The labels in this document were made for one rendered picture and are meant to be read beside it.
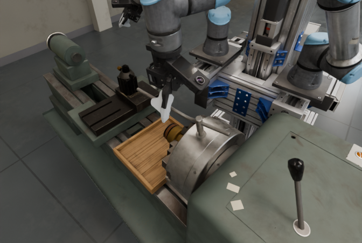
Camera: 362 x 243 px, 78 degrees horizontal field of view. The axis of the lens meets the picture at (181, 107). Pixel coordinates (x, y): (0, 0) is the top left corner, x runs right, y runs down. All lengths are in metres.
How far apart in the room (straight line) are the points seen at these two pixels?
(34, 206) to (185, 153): 1.73
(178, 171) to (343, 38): 0.68
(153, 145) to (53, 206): 1.25
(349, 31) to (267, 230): 0.63
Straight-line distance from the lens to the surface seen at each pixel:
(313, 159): 0.76
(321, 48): 1.10
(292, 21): 1.31
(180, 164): 0.75
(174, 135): 0.89
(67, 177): 2.31
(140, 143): 1.18
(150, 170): 1.08
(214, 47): 1.29
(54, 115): 2.07
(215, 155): 0.72
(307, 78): 1.16
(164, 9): 0.47
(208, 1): 0.51
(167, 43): 0.50
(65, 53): 1.58
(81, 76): 1.68
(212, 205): 0.60
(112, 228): 1.97
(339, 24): 0.86
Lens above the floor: 1.80
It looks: 42 degrees down
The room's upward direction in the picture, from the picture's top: straight up
